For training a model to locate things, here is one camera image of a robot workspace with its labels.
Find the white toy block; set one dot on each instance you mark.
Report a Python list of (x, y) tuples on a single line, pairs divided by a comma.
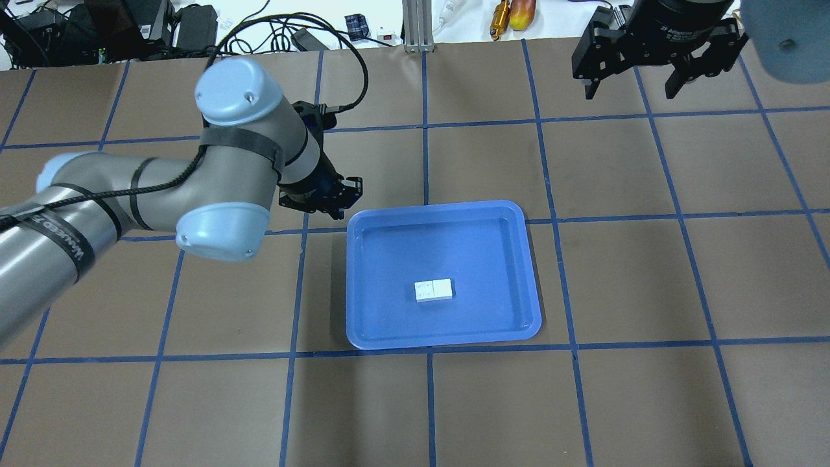
[(424, 291), (442, 289)]

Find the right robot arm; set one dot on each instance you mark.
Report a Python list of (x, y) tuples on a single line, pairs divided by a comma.
[(790, 38)]

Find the orange yellow tool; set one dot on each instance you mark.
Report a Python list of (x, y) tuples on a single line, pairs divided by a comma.
[(516, 15)]

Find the black power adapter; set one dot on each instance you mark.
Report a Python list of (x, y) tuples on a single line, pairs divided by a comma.
[(196, 27)]

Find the blue plastic tray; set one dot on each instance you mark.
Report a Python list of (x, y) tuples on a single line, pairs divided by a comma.
[(482, 246)]

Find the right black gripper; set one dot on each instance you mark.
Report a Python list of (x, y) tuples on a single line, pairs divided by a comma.
[(671, 34)]

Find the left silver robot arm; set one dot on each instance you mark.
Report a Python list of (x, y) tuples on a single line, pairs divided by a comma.
[(256, 148)]

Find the black electronics pile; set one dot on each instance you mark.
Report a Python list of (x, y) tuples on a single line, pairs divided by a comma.
[(91, 32)]

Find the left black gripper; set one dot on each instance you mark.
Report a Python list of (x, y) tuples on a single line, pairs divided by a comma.
[(316, 187)]

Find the aluminium extrusion post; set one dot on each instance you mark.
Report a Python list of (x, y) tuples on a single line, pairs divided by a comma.
[(417, 35)]

